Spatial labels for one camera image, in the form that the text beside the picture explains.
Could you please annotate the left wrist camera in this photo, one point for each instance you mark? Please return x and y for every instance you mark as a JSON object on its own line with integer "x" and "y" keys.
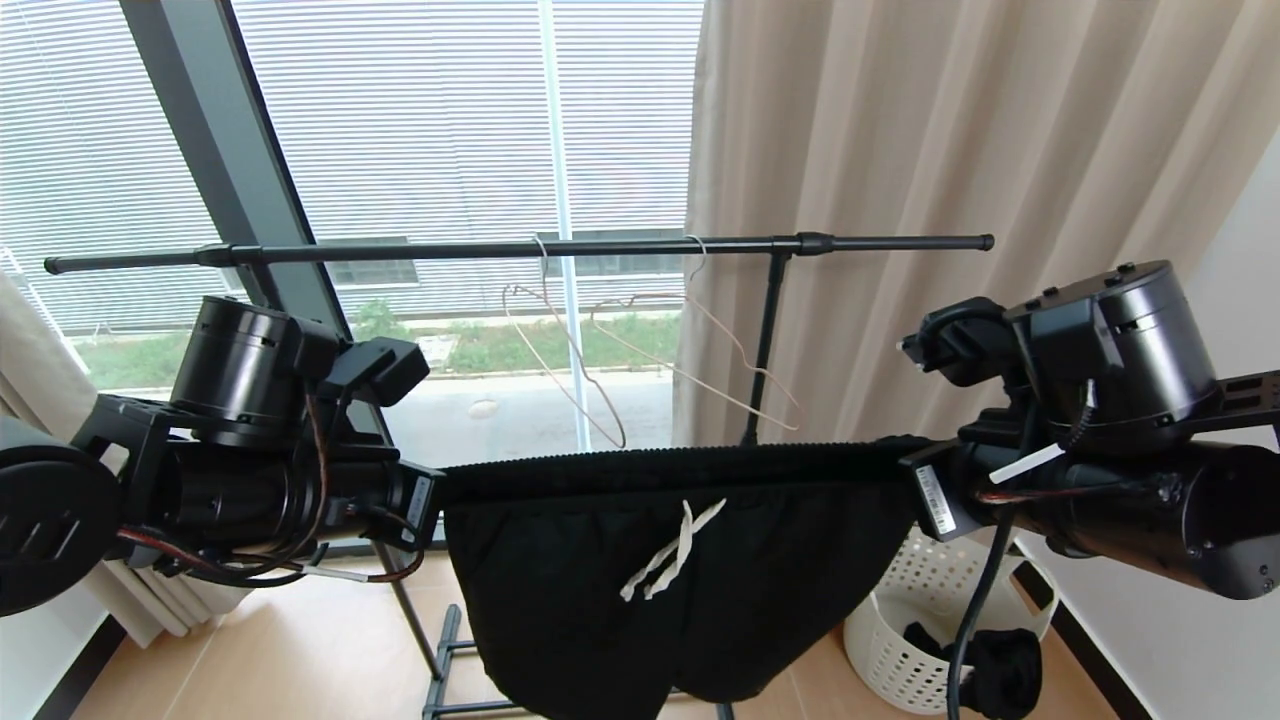
{"x": 385, "y": 365}

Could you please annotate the black garment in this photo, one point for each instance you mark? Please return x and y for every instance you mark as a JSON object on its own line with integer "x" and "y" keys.
{"x": 1005, "y": 670}

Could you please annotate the pink clothes hanger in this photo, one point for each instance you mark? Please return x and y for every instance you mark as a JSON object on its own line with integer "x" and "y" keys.
{"x": 697, "y": 262}
{"x": 543, "y": 270}

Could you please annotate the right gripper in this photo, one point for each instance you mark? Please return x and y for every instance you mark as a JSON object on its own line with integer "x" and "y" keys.
{"x": 1150, "y": 510}

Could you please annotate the black clothes rack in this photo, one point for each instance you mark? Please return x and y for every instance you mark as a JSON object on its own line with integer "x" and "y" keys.
{"x": 400, "y": 250}

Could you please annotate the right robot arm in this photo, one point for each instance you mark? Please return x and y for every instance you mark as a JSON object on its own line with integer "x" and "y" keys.
{"x": 1140, "y": 350}

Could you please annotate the black shorts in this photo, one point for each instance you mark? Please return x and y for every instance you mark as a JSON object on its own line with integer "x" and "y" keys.
{"x": 600, "y": 580}

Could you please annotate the white laundry basket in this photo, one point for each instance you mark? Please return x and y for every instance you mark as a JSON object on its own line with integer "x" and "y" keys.
{"x": 910, "y": 650}

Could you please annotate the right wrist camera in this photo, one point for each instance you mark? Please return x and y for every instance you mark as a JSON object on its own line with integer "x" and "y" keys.
{"x": 960, "y": 345}

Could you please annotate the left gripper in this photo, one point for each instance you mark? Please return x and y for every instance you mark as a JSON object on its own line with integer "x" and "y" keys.
{"x": 260, "y": 500}

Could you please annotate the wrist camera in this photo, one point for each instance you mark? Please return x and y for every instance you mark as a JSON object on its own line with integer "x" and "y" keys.
{"x": 960, "y": 345}
{"x": 385, "y": 365}

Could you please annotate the window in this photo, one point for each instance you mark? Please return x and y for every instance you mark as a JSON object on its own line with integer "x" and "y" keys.
{"x": 420, "y": 120}

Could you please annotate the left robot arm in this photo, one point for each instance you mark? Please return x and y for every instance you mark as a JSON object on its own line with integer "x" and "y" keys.
{"x": 230, "y": 370}

